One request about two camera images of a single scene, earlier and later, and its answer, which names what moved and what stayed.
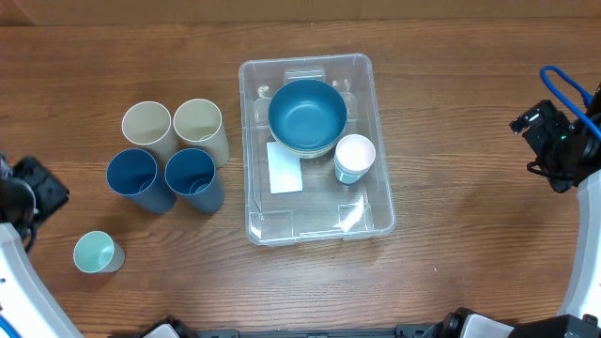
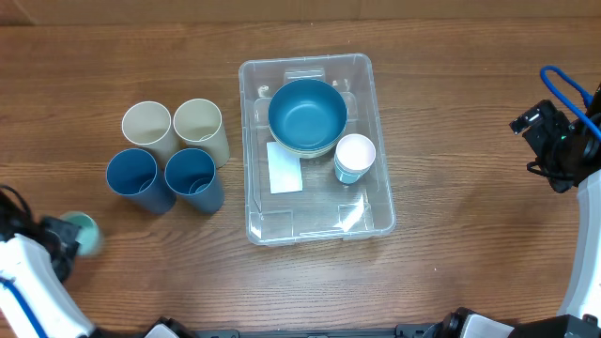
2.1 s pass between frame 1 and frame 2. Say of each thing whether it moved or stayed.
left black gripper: moved
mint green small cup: moved
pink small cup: stayed
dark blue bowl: stayed
